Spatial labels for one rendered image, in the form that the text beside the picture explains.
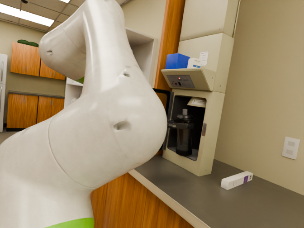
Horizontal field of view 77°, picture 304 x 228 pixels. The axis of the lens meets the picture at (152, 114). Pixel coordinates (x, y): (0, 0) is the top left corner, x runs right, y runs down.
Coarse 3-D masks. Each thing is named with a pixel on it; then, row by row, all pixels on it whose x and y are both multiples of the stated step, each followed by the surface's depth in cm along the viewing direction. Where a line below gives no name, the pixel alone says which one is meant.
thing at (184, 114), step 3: (183, 111) 111; (186, 111) 110; (180, 114) 111; (183, 114) 111; (186, 114) 111; (189, 114) 111; (180, 117) 109; (183, 117) 108; (186, 117) 108; (189, 117) 108
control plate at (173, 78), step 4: (168, 76) 116; (172, 76) 113; (176, 76) 110; (180, 76) 108; (184, 76) 105; (188, 76) 103; (172, 80) 116; (176, 80) 113; (180, 80) 110; (184, 80) 108; (188, 80) 105; (172, 84) 119; (184, 84) 110; (192, 84) 105
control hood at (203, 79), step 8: (168, 72) 113; (176, 72) 108; (184, 72) 103; (192, 72) 99; (200, 72) 94; (208, 72) 96; (168, 80) 119; (192, 80) 103; (200, 80) 98; (208, 80) 97; (184, 88) 114; (192, 88) 108; (200, 88) 103; (208, 88) 98
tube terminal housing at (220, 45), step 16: (192, 48) 113; (208, 48) 104; (224, 48) 100; (208, 64) 103; (224, 64) 102; (224, 80) 105; (192, 96) 112; (208, 96) 102; (208, 112) 102; (208, 128) 103; (208, 144) 105; (176, 160) 119; (192, 160) 109; (208, 160) 107
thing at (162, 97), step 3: (156, 93) 119; (159, 93) 120; (162, 93) 121; (159, 96) 120; (162, 96) 121; (165, 96) 122; (162, 99) 122; (165, 99) 123; (162, 102) 122; (165, 102) 123; (165, 105) 123; (165, 108) 124
